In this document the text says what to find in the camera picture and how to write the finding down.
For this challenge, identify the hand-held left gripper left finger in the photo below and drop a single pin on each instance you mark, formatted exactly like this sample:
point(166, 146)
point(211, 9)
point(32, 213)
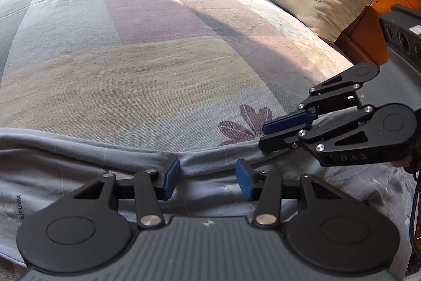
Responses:
point(172, 177)

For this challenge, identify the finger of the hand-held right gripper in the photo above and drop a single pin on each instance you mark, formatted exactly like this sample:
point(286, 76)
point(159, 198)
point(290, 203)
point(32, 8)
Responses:
point(279, 142)
point(289, 123)

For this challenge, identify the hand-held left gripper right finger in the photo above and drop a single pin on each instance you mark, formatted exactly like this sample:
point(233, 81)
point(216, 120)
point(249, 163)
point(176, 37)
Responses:
point(245, 179)

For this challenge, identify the grey printed pants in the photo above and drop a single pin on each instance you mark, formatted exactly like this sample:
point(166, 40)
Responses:
point(49, 169)

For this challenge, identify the pastel flowered bed sheet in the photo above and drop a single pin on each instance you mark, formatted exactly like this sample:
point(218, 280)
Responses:
point(148, 70)

